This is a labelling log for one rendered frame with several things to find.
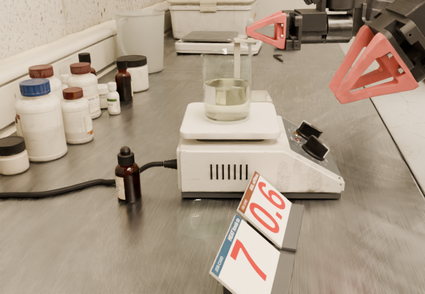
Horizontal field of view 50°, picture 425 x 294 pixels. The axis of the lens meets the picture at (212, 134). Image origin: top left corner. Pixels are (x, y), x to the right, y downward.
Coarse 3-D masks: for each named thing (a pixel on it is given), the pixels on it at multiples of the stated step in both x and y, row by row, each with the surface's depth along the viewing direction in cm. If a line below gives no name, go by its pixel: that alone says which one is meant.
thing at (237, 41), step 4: (236, 40) 89; (240, 40) 89; (244, 40) 89; (248, 40) 89; (252, 40) 89; (256, 40) 89; (236, 44) 90; (236, 48) 90; (268, 96) 94; (268, 100) 91
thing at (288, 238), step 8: (288, 200) 54; (288, 208) 53; (296, 208) 53; (248, 216) 46; (288, 216) 51; (296, 216) 51; (248, 224) 48; (256, 224) 46; (288, 224) 50; (296, 224) 50; (264, 232) 46; (280, 232) 48; (288, 232) 48; (296, 232) 48; (272, 240) 46; (280, 240) 47; (288, 240) 47; (296, 240) 47; (280, 248) 46; (288, 248) 46; (296, 248) 46
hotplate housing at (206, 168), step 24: (192, 144) 54; (216, 144) 54; (240, 144) 54; (264, 144) 54; (288, 144) 55; (192, 168) 54; (216, 168) 54; (240, 168) 54; (264, 168) 54; (288, 168) 54; (312, 168) 53; (192, 192) 56; (216, 192) 56; (240, 192) 55; (288, 192) 55; (312, 192) 55; (336, 192) 55
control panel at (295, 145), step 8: (288, 128) 61; (296, 128) 63; (288, 136) 58; (296, 136) 59; (296, 144) 56; (296, 152) 53; (304, 152) 55; (328, 152) 61; (312, 160) 54; (328, 160) 58; (328, 168) 55; (336, 168) 56
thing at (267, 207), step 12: (264, 180) 53; (264, 192) 51; (276, 192) 53; (252, 204) 48; (264, 204) 50; (276, 204) 51; (252, 216) 46; (264, 216) 48; (276, 216) 49; (264, 228) 46; (276, 228) 48
